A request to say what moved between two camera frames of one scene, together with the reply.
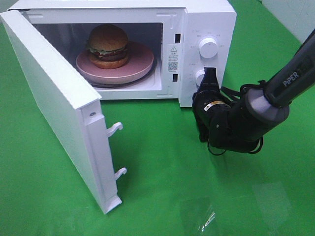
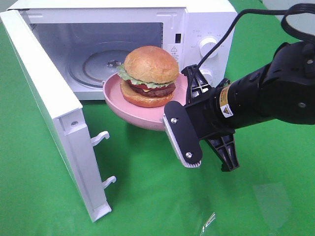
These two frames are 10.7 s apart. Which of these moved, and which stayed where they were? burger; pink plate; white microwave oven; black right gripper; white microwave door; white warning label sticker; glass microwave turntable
Moved: burger; pink plate; glass microwave turntable; black right gripper; white microwave door
Stayed: white warning label sticker; white microwave oven
